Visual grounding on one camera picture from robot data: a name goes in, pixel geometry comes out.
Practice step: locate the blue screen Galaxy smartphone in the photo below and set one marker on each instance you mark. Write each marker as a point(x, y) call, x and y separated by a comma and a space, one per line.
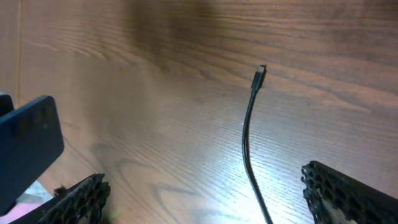
point(31, 141)

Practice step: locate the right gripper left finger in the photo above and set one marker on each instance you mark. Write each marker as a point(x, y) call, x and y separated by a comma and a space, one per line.
point(82, 203)

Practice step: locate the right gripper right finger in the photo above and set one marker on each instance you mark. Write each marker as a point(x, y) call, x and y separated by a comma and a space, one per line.
point(333, 197)

